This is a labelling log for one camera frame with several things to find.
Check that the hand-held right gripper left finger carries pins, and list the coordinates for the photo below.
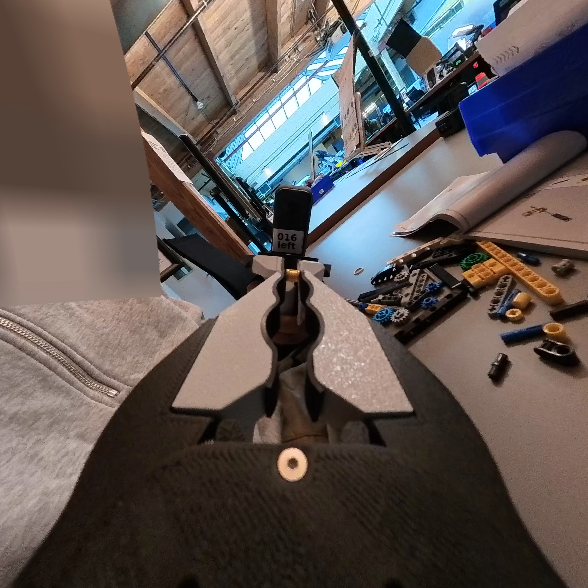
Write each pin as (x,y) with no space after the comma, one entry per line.
(225,363)

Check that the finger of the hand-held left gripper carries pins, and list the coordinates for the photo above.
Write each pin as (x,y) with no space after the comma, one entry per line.
(312,268)
(266,266)

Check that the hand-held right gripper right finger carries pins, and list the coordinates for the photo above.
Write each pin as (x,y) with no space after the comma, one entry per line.
(358,363)

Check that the pile of lego pieces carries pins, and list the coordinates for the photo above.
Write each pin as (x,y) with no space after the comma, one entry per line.
(519,271)

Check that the small blue crate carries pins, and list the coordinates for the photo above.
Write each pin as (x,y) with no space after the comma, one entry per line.
(325,185)

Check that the black office chair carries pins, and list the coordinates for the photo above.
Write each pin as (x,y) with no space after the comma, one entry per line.
(206,262)

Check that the wooden partition board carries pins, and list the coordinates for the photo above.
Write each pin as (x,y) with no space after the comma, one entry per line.
(193,202)

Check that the framed code sign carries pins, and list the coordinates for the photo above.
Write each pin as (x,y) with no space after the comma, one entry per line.
(167,264)

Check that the row of windows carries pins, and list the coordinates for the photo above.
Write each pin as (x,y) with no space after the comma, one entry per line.
(285,105)

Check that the upright cardboard panel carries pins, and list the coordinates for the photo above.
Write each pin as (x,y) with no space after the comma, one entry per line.
(351,101)

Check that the black steel column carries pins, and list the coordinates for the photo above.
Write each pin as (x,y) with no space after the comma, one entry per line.
(372,64)

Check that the grey zip hoodie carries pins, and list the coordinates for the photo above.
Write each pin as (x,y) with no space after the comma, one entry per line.
(69,436)

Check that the small black box device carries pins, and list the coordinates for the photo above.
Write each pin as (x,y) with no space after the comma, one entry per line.
(449,124)

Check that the dark workbench with equipment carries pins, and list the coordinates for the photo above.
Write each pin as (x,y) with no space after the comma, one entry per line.
(436,92)

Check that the black and white board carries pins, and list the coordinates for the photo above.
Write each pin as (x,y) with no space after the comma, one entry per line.
(413,46)

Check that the open instruction booklet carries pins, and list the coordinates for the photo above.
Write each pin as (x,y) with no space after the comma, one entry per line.
(505,193)

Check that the blue storage bin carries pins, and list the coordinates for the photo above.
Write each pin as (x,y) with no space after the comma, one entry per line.
(528,105)

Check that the white cardboard box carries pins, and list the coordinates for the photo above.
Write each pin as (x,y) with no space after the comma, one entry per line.
(528,36)

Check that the black metal frame bar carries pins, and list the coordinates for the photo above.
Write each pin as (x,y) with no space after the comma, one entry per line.
(216,179)

